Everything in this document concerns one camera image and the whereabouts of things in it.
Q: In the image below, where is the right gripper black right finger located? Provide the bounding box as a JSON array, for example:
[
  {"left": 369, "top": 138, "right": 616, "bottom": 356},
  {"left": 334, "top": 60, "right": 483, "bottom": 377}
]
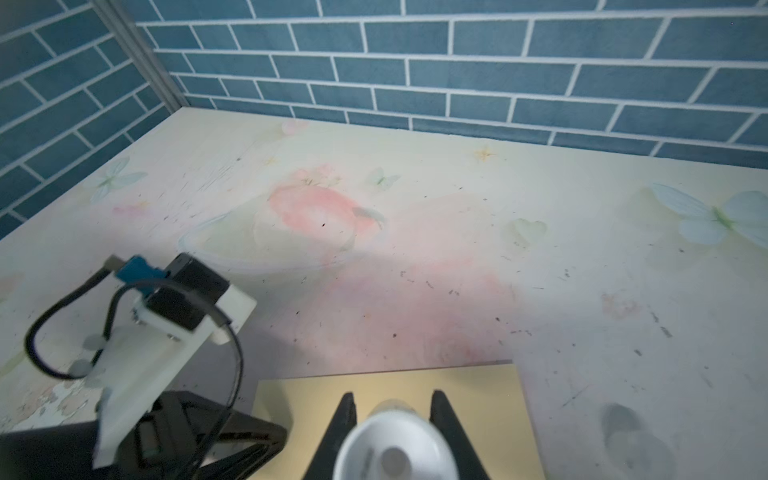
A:
[{"left": 429, "top": 390, "right": 490, "bottom": 480}]

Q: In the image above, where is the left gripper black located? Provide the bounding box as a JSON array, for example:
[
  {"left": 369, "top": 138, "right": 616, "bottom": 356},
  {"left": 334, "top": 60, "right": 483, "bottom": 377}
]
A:
[{"left": 1, "top": 391, "right": 287, "bottom": 479}]

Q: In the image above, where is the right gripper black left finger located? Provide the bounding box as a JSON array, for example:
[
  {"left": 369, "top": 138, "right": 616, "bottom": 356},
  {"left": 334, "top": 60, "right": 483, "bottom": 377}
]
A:
[{"left": 303, "top": 392, "right": 357, "bottom": 480}]

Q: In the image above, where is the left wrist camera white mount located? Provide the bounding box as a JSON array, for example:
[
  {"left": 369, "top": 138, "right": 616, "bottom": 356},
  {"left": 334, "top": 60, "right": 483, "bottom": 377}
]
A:
[{"left": 85, "top": 254, "right": 257, "bottom": 468}]

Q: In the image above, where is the white glue stick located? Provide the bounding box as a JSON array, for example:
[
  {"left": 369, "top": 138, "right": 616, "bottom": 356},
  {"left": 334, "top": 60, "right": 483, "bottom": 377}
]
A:
[{"left": 332, "top": 399, "right": 459, "bottom": 480}]

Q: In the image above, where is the left aluminium corner post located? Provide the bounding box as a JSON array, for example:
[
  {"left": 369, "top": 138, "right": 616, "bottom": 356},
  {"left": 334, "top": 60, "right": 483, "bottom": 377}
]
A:
[{"left": 90, "top": 0, "right": 189, "bottom": 113}]

